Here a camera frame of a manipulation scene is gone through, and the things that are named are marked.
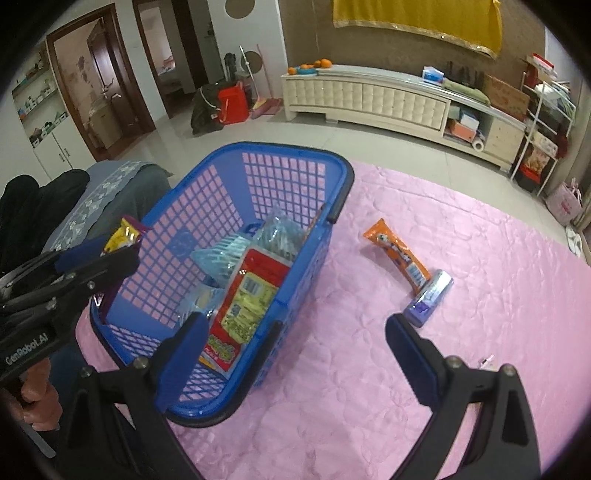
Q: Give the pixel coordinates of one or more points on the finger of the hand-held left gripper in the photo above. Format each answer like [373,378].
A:
[111,266]
[81,256]

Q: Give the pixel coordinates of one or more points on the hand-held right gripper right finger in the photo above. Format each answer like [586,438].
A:
[413,364]

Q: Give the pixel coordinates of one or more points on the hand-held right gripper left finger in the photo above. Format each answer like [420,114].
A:
[184,364]

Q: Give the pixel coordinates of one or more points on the yellow snack packet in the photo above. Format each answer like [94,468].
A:
[121,233]

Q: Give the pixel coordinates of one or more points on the clear snack packet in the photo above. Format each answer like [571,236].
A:
[198,300]

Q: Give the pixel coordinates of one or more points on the silver purple snack bar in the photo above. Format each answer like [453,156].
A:
[429,295]

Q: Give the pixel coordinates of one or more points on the red snack packet green label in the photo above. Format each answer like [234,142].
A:
[249,295]

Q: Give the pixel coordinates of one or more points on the striped light blue snack packet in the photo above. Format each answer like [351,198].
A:
[217,257]

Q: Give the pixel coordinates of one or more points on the orange tube snack packet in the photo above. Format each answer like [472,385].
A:
[392,249]

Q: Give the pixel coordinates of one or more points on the blue plastic basket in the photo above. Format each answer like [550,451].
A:
[295,295]

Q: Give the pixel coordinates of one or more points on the crinkled light blue snack packet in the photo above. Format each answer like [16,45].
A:
[281,230]

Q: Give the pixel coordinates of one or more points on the person's left hand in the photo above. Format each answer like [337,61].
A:
[39,397]

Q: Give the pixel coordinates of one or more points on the person's blue trousers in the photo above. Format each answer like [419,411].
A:
[67,367]

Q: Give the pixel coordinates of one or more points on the black garment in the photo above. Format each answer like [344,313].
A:
[37,203]

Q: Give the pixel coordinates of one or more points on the small clear wrapper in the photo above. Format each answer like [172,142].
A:
[487,361]

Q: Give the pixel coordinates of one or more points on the grey embroidered chair cover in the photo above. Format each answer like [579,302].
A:
[129,184]

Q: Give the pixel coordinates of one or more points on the pink tablecloth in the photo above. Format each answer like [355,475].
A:
[485,277]

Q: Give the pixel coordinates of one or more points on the white shelf cabinet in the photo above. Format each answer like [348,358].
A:
[41,115]

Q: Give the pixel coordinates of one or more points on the black bag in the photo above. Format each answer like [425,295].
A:
[205,113]

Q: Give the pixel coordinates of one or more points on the red shopping bag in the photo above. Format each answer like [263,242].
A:
[233,106]

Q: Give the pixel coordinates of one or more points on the white slippers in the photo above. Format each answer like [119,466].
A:
[575,240]

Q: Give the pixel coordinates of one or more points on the pink tote bag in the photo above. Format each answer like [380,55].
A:
[565,203]

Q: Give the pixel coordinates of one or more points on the broom with pink dustpan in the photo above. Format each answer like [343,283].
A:
[267,104]

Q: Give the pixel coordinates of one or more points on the paper towel roll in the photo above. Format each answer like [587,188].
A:
[479,146]

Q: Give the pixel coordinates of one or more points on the red gift box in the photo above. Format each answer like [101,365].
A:
[531,168]

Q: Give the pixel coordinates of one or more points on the orange box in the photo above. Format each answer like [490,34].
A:
[464,132]

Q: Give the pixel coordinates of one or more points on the white mop pole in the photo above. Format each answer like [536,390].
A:
[247,69]

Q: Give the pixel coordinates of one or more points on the blue white box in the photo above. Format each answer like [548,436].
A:
[468,121]

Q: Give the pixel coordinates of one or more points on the cream tufted cabinet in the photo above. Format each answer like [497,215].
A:
[369,99]

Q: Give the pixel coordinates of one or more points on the blue plate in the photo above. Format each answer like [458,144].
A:
[305,71]

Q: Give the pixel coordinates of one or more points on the white metal rack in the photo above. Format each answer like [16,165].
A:
[545,120]

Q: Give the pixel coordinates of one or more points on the green cushion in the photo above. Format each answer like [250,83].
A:
[466,91]

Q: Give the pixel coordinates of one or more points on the brown cardboard box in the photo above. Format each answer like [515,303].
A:
[505,98]

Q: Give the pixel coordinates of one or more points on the blue tissue box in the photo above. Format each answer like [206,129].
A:
[434,74]

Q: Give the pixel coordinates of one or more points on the red white box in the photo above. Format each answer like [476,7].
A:
[542,62]

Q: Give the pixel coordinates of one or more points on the brown wooden door frame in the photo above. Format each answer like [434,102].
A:
[194,55]
[138,101]

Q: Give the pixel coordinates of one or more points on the round brown wall disc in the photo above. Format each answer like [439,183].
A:
[253,58]
[240,4]

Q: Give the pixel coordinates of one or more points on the yellow wall cloth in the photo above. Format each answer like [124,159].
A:
[415,18]

